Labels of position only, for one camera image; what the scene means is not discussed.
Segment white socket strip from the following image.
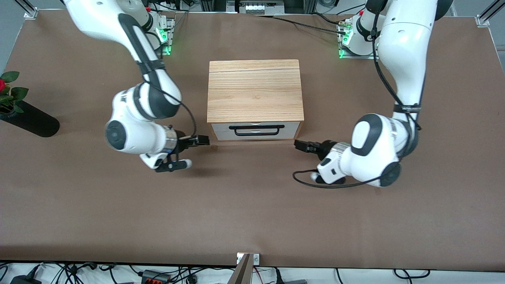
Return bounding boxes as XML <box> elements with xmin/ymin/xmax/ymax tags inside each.
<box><xmin>236</xmin><ymin>0</ymin><xmax>286</xmax><ymax>15</ymax></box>

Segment short black table cable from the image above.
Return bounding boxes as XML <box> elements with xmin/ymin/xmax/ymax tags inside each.
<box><xmin>308</xmin><ymin>12</ymin><xmax>348</xmax><ymax>26</ymax></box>

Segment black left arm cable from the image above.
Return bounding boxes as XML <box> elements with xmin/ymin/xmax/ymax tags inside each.
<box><xmin>292</xmin><ymin>0</ymin><xmax>423</xmax><ymax>189</ymax></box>

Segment black metal drawer handle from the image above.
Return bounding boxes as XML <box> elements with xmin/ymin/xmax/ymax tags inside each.
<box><xmin>229</xmin><ymin>125</ymin><xmax>285</xmax><ymax>137</ymax></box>

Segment aluminium corner strut bracket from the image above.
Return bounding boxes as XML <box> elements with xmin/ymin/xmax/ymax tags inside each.
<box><xmin>16</xmin><ymin>0</ymin><xmax>39</xmax><ymax>20</ymax></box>
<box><xmin>475</xmin><ymin>0</ymin><xmax>505</xmax><ymax>28</ymax></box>

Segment long black table cable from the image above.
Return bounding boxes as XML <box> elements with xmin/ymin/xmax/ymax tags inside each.
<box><xmin>256</xmin><ymin>14</ymin><xmax>346</xmax><ymax>34</ymax></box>

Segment black vase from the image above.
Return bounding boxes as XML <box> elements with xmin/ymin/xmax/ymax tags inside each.
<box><xmin>0</xmin><ymin>100</ymin><xmax>60</xmax><ymax>138</ymax></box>

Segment white-fronted wooden drawer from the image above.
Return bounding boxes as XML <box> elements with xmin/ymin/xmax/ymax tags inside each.
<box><xmin>211</xmin><ymin>122</ymin><xmax>301</xmax><ymax>142</ymax></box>

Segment black power adapter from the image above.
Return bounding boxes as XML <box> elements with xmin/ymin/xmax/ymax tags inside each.
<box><xmin>9</xmin><ymin>275</ymin><xmax>41</xmax><ymax>284</ymax></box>

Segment black power strip red switches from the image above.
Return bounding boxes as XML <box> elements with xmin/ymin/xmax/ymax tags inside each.
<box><xmin>141</xmin><ymin>269</ymin><xmax>171</xmax><ymax>284</ymax></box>

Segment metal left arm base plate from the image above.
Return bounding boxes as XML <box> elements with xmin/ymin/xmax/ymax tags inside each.
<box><xmin>338</xmin><ymin>19</ymin><xmax>382</xmax><ymax>60</ymax></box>

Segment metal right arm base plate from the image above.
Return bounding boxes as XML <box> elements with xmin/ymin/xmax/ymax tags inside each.
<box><xmin>152</xmin><ymin>16</ymin><xmax>175</xmax><ymax>56</ymax></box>

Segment small metal mast bracket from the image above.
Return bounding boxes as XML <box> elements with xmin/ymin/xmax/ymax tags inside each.
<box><xmin>236</xmin><ymin>252</ymin><xmax>260</xmax><ymax>265</ymax></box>

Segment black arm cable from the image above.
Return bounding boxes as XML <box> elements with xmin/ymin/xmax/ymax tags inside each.
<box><xmin>292</xmin><ymin>0</ymin><xmax>423</xmax><ymax>189</ymax></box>
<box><xmin>136</xmin><ymin>59</ymin><xmax>198</xmax><ymax>138</ymax></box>

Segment light wooden drawer cabinet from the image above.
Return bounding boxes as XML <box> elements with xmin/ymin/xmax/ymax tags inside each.
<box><xmin>207</xmin><ymin>59</ymin><xmax>305</xmax><ymax>151</ymax></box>

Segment grey camera mast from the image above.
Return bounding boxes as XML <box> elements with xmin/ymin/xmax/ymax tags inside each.
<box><xmin>226</xmin><ymin>253</ymin><xmax>252</xmax><ymax>284</ymax></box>

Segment black looped floor cable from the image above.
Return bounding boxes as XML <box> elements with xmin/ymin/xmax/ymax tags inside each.
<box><xmin>393</xmin><ymin>269</ymin><xmax>431</xmax><ymax>280</ymax></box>

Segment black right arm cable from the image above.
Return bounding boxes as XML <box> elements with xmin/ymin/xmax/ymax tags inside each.
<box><xmin>136</xmin><ymin>59</ymin><xmax>198</xmax><ymax>138</ymax></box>

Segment red rose with green leaves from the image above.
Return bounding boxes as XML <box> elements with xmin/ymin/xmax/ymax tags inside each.
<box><xmin>0</xmin><ymin>71</ymin><xmax>29</xmax><ymax>116</ymax></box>

